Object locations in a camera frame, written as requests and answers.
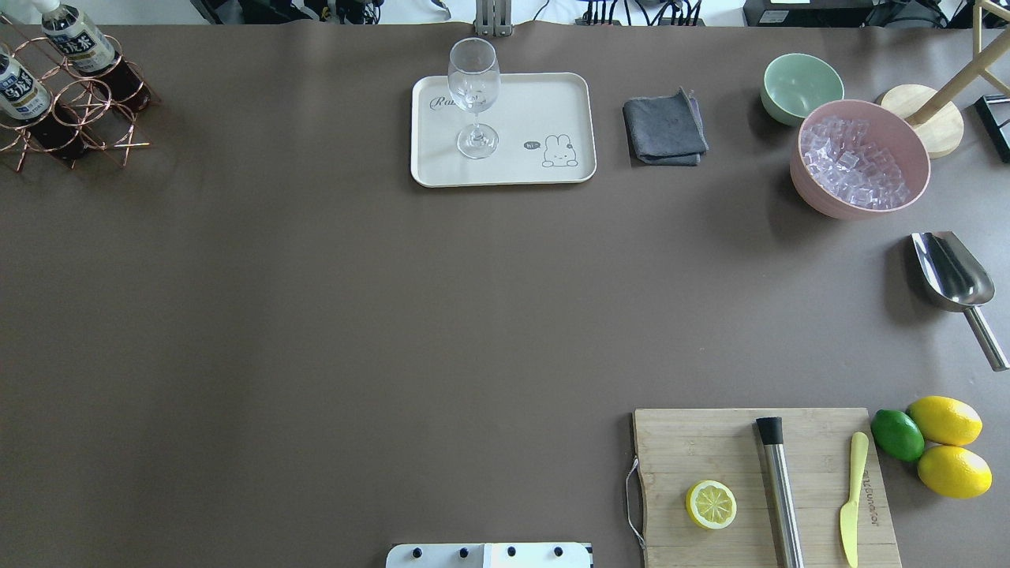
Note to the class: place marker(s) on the copper wire bottle basket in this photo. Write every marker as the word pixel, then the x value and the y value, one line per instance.
pixel 103 125

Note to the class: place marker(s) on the tea bottle dark liquid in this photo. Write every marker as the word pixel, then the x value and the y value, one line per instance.
pixel 88 51

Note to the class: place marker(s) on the cream rabbit tray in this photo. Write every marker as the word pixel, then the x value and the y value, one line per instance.
pixel 544 122

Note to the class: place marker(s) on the clear wine glass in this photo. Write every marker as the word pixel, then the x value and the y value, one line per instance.
pixel 474 81

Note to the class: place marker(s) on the folded grey cloth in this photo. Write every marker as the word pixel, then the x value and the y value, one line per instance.
pixel 666 130

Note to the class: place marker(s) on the bamboo cutting board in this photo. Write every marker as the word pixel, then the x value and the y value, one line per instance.
pixel 676 448

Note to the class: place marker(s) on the half lemon slice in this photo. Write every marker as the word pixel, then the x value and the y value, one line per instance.
pixel 711 504

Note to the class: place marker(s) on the steel muddler black tip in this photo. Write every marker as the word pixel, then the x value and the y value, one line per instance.
pixel 771 433

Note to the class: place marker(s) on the green ceramic bowl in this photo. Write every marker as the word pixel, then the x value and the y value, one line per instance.
pixel 795 84

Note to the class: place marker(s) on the pink bowl with ice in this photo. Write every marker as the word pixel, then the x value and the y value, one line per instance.
pixel 855 160

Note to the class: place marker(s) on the yellow plastic knife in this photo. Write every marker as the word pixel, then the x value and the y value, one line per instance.
pixel 848 517

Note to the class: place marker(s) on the green lime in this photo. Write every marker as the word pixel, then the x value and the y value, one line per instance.
pixel 897 435

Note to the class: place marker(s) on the steel ice scoop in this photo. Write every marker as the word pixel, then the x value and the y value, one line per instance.
pixel 959 283

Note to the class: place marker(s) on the upper yellow lemon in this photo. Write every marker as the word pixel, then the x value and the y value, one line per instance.
pixel 946 420

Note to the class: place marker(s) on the yellow lemon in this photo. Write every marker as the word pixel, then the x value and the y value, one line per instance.
pixel 954 472
pixel 946 420

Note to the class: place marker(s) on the wooden cup rack stand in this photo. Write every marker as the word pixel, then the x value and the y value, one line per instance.
pixel 934 118

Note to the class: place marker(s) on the lower yellow lemon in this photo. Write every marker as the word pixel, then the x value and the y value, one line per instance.
pixel 954 472

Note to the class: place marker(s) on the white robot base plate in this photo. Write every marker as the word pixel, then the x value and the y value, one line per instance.
pixel 515 554

